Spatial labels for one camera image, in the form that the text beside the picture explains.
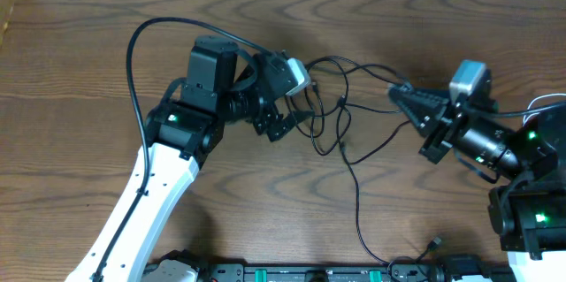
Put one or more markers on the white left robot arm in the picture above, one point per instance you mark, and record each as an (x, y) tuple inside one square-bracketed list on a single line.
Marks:
[(224, 84)]

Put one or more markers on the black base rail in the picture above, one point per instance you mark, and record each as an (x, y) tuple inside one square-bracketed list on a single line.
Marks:
[(179, 266)]

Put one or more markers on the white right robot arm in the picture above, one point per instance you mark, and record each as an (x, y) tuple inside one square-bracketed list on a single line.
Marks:
[(528, 214)]

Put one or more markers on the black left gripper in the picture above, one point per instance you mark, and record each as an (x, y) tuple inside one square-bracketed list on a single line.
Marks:
[(275, 126)]

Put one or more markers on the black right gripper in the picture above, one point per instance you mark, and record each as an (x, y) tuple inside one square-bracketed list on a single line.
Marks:
[(420, 107)]

